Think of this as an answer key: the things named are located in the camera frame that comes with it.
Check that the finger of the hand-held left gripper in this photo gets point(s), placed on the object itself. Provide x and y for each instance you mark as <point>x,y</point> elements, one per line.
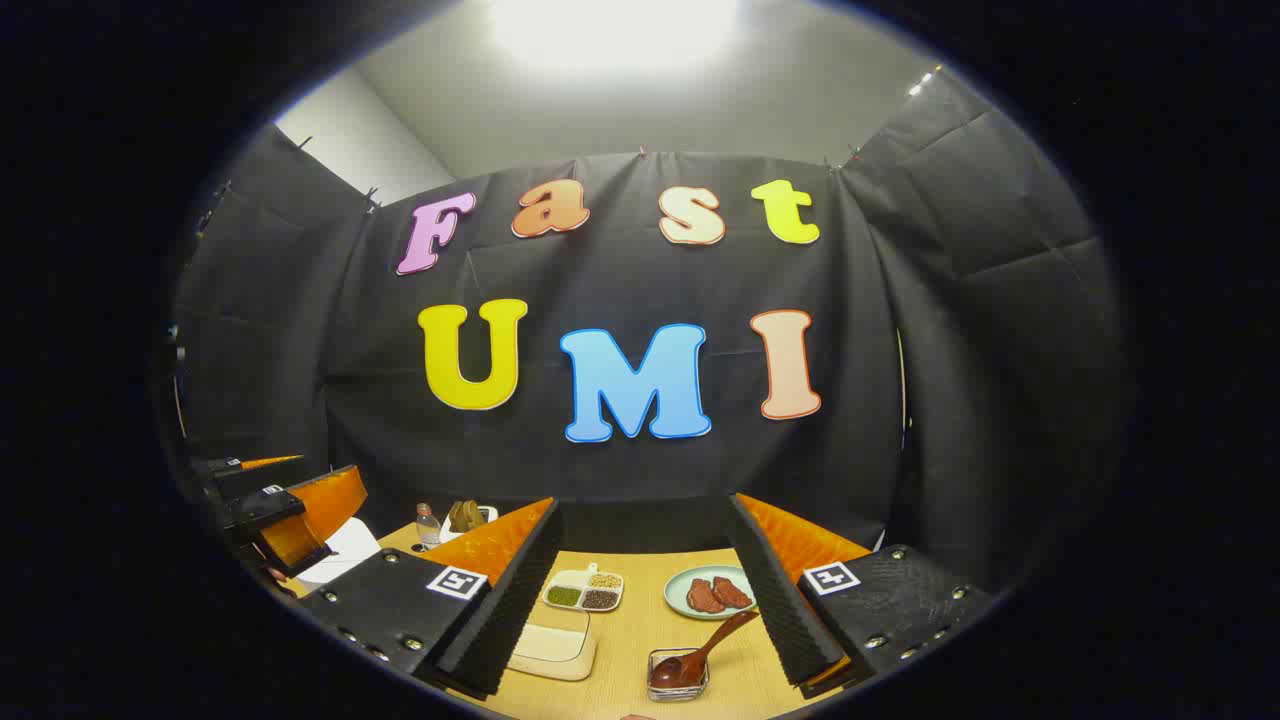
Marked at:
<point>245,472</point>
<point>320,510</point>

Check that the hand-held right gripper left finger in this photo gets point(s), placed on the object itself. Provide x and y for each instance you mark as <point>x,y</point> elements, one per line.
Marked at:
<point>510,600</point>

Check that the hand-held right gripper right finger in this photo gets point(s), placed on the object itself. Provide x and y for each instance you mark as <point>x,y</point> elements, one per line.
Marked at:
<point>780,600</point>

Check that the white rice cooker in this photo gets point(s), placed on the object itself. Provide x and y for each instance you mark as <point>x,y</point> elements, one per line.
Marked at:
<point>345,548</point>

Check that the white tray of rice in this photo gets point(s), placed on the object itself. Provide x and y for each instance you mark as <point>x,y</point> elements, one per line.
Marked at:
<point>552,645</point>

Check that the brown wooden spoon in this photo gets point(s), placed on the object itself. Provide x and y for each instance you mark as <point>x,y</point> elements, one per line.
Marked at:
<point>700,655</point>

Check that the red meat piece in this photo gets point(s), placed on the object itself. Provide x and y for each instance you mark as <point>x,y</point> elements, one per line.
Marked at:
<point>704,597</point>
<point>733,592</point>

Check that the white divided bean dish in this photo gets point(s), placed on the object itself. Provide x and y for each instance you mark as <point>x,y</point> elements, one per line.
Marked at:
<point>585,590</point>

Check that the white toaster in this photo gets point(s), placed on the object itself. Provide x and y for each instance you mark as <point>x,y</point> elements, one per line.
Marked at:
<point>488,514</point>

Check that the brown bread slice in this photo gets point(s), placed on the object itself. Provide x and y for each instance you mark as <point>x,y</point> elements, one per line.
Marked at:
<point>476,515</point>
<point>457,518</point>

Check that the pale green plate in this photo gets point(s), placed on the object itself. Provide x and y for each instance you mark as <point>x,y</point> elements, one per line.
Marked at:
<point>680,602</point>

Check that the clear plastic water bottle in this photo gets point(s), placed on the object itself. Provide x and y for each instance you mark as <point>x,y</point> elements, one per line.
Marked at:
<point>428,528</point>

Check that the black backdrop cloth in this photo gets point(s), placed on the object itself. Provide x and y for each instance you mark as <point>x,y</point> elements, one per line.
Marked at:
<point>640,470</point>

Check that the ceiling light panel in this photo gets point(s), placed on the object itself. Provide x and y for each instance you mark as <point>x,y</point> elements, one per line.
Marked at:
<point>922,82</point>

